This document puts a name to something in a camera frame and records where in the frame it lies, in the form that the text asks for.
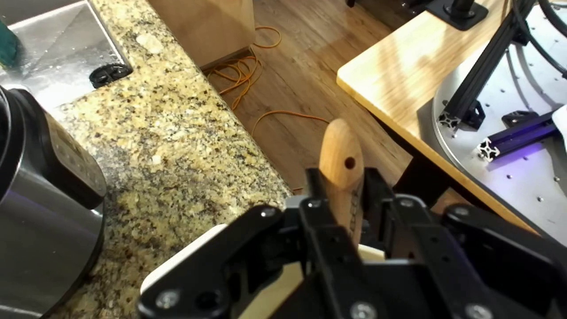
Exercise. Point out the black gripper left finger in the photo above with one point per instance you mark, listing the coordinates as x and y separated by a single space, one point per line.
236 253

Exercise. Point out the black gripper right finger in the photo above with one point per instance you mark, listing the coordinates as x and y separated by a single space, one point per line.
461 266

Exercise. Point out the wooden spoon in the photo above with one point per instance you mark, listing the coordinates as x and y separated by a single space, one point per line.
339 152

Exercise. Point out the purple aluminium extrusion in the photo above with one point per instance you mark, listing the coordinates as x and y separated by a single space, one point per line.
520 136

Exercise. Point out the black steel pressure cooker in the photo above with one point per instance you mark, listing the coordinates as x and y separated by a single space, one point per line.
47 223

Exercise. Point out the black aluminium extrusion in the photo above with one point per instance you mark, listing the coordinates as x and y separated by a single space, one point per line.
484 71

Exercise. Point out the light wooden table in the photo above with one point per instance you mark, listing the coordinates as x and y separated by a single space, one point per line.
401 64

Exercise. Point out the black sink stopper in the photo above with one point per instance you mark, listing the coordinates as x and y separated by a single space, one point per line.
109 72

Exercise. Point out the wooden base cabinet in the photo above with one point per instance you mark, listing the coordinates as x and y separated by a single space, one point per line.
201 28

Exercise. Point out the stainless steel sink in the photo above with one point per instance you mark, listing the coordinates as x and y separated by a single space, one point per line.
59 46

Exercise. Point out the green sponge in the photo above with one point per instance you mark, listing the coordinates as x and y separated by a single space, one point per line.
8 41

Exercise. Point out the round metal base plate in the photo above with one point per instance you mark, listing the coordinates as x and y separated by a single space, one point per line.
532 188

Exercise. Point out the black mount foot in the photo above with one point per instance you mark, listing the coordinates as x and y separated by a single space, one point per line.
458 14

